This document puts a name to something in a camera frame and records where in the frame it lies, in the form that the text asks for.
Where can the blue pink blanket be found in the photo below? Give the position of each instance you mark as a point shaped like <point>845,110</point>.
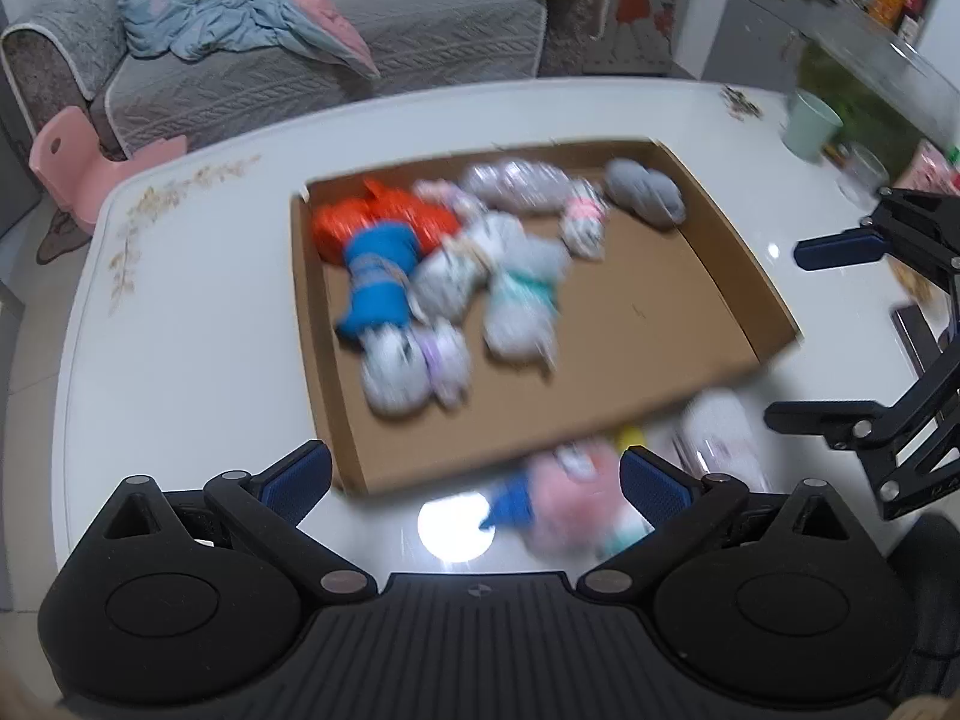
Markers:
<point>193,29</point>

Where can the pale green cup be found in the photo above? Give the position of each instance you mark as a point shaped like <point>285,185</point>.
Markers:
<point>811,124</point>

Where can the clear bag purple bundle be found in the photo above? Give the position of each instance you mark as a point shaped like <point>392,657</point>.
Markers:
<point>403,369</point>

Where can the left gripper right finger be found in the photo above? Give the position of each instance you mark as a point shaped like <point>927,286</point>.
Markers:
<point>685,513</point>

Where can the clear bag white bundle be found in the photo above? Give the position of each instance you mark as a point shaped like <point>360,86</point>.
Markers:
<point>520,187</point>

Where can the white purple bundle green band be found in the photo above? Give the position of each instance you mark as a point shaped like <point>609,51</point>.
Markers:
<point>714,437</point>

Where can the clear bag pastel yarn bundle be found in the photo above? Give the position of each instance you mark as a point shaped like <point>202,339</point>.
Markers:
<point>465,206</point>

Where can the decorated white cabinet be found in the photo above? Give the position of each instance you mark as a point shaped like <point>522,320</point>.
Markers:
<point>638,37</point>

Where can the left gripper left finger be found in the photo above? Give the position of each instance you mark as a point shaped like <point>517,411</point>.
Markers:
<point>262,513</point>

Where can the pink fluffy chick toy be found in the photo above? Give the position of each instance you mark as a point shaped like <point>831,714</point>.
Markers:
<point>569,500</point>

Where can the grey sock roll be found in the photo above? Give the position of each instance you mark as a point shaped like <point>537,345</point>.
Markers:
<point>650,195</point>

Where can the blue sock roll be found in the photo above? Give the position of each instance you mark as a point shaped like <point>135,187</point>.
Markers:
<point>379,261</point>

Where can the orange plastic bundle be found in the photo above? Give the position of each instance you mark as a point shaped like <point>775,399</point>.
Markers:
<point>334,225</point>
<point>431,224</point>

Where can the pink plastic chair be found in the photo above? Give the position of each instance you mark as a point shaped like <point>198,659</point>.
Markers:
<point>67,159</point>

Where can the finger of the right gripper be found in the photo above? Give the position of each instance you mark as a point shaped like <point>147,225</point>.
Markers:
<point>852,247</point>
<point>846,425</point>

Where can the grey quilted sofa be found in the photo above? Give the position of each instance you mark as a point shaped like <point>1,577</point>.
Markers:
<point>208,70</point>

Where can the white bundle pink band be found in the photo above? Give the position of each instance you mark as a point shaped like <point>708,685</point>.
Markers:
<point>583,221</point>

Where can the large white knit sock roll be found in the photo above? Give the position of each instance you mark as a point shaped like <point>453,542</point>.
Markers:
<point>443,285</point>

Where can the white bundle teal band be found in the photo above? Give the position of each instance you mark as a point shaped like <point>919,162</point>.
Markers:
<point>519,325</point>

